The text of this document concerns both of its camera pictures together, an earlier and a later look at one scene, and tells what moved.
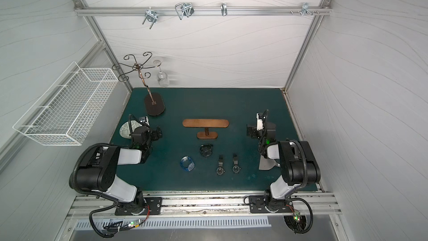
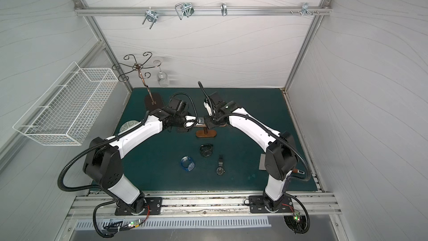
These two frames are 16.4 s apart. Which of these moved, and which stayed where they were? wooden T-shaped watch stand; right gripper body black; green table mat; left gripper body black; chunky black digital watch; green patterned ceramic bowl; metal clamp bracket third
Moved: right gripper body black; left gripper body black
Stayed: green patterned ceramic bowl; wooden T-shaped watch stand; chunky black digital watch; metal clamp bracket third; green table mat
